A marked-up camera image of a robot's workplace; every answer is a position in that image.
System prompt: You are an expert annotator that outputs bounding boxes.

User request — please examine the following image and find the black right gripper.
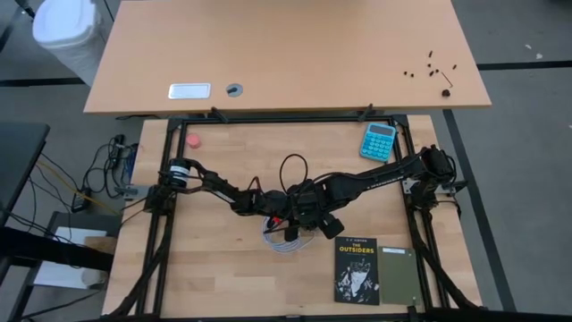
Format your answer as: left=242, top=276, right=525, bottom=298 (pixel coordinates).
left=303, top=187, right=348, bottom=241

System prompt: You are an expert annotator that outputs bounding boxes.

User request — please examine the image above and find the white lamp power cord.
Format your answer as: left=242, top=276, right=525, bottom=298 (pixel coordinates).
left=261, top=216, right=315, bottom=255

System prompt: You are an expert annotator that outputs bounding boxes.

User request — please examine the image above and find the black Outsiders paperback book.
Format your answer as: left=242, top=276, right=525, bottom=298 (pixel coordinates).
left=333, top=235, right=381, bottom=306

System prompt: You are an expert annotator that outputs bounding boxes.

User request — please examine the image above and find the teal calculator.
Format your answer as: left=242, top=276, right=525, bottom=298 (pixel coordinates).
left=359, top=122, right=398, bottom=163

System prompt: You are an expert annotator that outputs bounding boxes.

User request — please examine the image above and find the olive green notebook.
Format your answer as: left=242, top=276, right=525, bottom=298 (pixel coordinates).
left=377, top=246, right=424, bottom=307

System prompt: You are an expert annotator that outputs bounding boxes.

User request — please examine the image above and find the light wooden desk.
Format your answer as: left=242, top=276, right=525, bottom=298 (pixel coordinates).
left=83, top=0, right=492, bottom=116

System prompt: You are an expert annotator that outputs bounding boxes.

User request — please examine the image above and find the black power adapter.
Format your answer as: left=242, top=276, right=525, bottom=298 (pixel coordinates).
left=71, top=187, right=94, bottom=214

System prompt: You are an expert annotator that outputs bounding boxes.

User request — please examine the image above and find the white board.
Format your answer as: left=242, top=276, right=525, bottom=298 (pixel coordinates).
left=33, top=226, right=109, bottom=290

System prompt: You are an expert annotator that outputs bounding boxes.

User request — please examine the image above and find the black metal beam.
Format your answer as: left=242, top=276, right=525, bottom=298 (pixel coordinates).
left=0, top=225, right=114, bottom=273

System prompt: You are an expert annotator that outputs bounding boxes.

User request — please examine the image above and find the black side table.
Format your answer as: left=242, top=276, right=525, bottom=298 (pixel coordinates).
left=0, top=123, right=51, bottom=227

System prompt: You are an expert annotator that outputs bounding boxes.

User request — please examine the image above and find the white trash bin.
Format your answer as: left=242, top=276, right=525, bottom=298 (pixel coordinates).
left=31, top=0, right=108, bottom=87

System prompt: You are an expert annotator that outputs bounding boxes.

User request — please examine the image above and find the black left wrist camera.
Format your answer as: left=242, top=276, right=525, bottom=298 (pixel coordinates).
left=285, top=181, right=305, bottom=200

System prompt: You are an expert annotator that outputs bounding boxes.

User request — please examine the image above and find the black looped camera cable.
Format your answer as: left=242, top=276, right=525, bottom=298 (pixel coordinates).
left=279, top=154, right=310, bottom=194

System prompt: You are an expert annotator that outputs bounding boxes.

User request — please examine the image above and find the black aluminium table frame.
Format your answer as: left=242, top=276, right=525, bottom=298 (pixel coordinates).
left=133, top=114, right=484, bottom=322

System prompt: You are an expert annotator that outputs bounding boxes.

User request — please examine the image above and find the black sleeved cable harness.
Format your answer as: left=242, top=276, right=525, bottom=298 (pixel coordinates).
left=105, top=209, right=176, bottom=319
left=408, top=208, right=484, bottom=312

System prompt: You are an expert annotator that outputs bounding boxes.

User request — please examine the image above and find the blue cable bundle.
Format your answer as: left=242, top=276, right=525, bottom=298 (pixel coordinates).
left=122, top=143, right=138, bottom=180

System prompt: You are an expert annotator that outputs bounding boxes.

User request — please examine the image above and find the yellow floor cable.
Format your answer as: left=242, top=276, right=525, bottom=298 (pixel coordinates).
left=35, top=159, right=121, bottom=216

